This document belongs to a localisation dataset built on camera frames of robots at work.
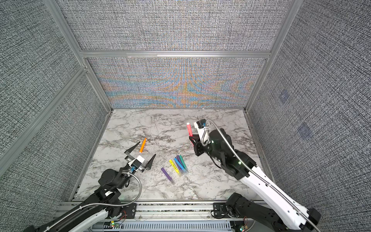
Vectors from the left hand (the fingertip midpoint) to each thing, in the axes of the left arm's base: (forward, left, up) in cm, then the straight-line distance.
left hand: (145, 144), depth 69 cm
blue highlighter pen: (-1, -16, -24) cm, 29 cm away
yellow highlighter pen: (-2, -13, -24) cm, 28 cm away
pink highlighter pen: (+27, -23, -25) cm, 44 cm away
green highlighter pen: (+1, -18, -25) cm, 31 cm away
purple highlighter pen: (-7, -8, -26) cm, 28 cm away
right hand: (+1, -22, +6) cm, 23 cm away
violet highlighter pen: (+3, -16, -24) cm, 29 cm away
